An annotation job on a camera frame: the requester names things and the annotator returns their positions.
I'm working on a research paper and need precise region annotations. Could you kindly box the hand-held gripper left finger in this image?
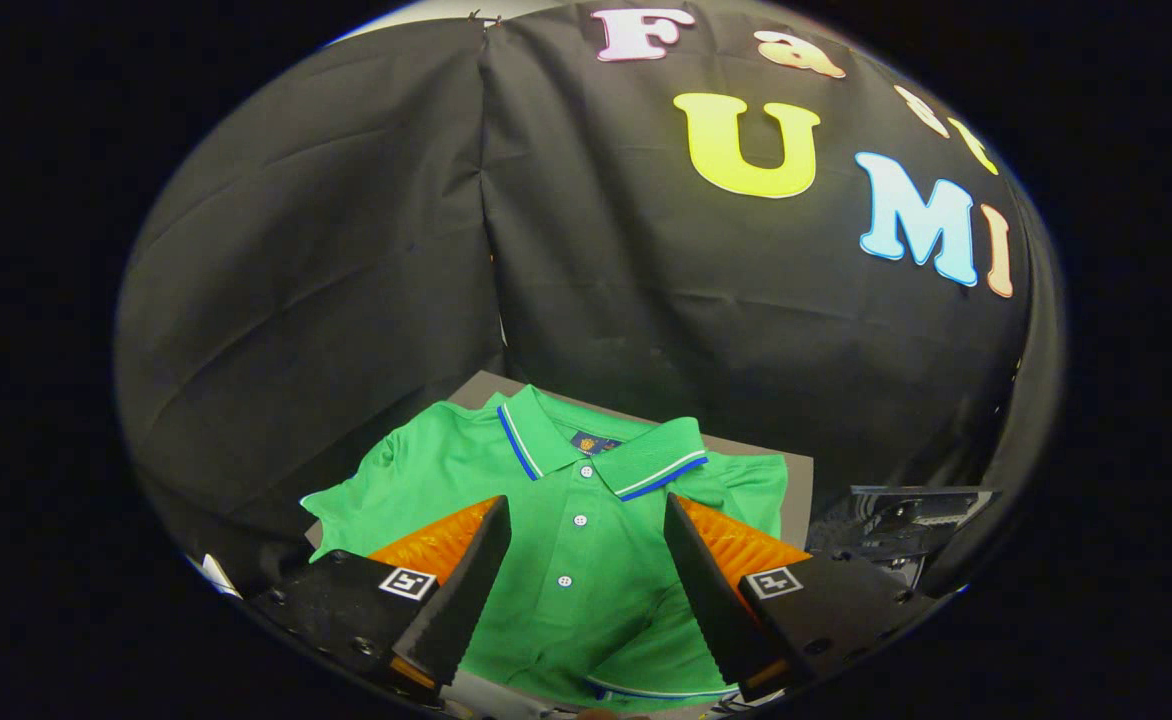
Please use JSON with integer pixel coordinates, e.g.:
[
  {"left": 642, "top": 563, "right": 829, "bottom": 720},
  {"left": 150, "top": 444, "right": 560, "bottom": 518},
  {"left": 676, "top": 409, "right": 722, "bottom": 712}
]
[{"left": 249, "top": 494, "right": 513, "bottom": 699}]

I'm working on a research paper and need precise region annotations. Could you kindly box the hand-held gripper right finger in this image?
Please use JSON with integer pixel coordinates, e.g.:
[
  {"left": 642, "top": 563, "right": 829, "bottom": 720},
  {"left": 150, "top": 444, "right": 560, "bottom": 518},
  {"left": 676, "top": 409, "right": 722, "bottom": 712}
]
[{"left": 662, "top": 492, "right": 955, "bottom": 703}]

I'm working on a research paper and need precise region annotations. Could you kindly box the green polo shirt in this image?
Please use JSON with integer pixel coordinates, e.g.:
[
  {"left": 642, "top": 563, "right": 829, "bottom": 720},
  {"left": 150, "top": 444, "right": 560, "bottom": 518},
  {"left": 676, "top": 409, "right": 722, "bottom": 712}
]
[{"left": 299, "top": 385, "right": 790, "bottom": 713}]

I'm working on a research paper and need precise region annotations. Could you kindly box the dark grey washing machine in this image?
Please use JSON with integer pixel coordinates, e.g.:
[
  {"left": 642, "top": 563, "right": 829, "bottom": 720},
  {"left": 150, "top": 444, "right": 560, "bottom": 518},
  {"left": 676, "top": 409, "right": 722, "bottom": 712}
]
[{"left": 804, "top": 485, "right": 999, "bottom": 598}]

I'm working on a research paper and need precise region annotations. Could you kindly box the dark grey cabinet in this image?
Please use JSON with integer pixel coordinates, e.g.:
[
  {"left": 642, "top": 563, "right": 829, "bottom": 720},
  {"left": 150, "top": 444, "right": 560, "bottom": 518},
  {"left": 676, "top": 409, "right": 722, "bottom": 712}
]
[{"left": 304, "top": 370, "right": 816, "bottom": 553}]

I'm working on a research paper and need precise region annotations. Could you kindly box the black backdrop cloth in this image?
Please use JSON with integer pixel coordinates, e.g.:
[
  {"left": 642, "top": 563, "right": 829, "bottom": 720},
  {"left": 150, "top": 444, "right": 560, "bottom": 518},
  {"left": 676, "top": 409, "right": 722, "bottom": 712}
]
[{"left": 113, "top": 0, "right": 1068, "bottom": 601}]

